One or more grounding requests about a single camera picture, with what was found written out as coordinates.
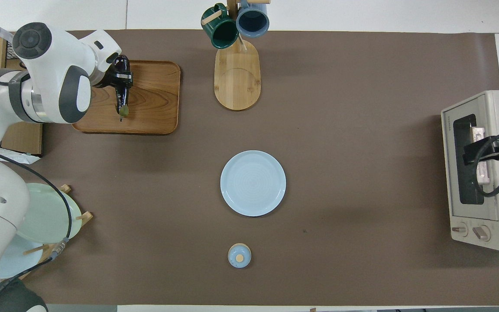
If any rectangular wooden tray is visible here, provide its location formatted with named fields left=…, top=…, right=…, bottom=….
left=71, top=59, right=181, bottom=135

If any pale blue racked plate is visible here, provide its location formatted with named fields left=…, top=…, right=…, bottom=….
left=0, top=234, right=45, bottom=280

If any dark green mug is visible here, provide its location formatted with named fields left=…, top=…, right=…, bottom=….
left=201, top=3, right=240, bottom=49

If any light blue round plate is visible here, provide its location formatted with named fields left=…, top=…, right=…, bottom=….
left=220, top=150, right=287, bottom=217

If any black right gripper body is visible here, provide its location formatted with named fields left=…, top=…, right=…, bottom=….
left=463, top=129, right=499, bottom=165

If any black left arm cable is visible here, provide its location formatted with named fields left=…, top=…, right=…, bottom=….
left=0, top=142, right=73, bottom=300

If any pale green plate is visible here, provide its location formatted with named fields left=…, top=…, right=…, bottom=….
left=16, top=182, right=83, bottom=244

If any dark purple eggplant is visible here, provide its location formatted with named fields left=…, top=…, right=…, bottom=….
left=114, top=55, right=132, bottom=121

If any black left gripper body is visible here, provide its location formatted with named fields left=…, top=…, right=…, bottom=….
left=95, top=64, right=119, bottom=89

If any wooden mug tree stand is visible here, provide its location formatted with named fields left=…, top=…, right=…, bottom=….
left=201, top=0, right=272, bottom=111

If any glass oven door with handle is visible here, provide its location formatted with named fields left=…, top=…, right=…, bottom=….
left=441, top=96, right=499, bottom=222

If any white paper sheet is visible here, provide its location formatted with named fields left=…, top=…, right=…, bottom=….
left=0, top=149, right=41, bottom=165

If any wooden plate rack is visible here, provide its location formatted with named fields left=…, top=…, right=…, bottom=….
left=18, top=184, right=94, bottom=280

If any brown table mat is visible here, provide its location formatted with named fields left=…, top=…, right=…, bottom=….
left=0, top=29, right=499, bottom=306

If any blue grey mug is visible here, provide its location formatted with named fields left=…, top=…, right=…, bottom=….
left=236, top=0, right=270, bottom=38

